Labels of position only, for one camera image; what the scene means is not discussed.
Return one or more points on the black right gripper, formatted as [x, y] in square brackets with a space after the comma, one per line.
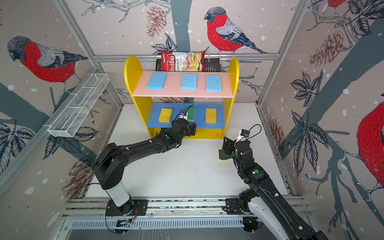
[229, 145]

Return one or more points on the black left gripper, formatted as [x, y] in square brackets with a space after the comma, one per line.
[190, 132]

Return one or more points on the dark green wavy sponge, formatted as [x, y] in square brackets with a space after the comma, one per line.
[222, 155]

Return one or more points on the yellow sponge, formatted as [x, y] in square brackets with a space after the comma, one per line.
[211, 116]
[165, 115]

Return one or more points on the light blue sponge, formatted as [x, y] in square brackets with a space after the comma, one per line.
[157, 81]
[213, 83]
[189, 82]

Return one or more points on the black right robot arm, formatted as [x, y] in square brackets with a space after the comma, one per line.
[263, 200]

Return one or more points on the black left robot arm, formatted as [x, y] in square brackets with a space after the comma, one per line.
[110, 164]

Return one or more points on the pink upper shelf board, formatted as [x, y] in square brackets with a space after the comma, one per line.
[173, 86]

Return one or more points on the yellow shelf unit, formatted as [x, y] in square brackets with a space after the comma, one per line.
[133, 71]

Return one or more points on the red cassava chips bag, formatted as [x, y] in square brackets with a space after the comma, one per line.
[182, 61]

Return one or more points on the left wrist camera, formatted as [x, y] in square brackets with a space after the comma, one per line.
[183, 114]

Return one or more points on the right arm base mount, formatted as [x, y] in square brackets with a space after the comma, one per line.
[238, 206]

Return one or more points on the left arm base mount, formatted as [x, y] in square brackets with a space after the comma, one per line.
[134, 207]

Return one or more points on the white mesh wall tray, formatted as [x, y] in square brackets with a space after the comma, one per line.
[71, 118]

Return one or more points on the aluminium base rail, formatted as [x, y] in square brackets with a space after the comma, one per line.
[154, 214]

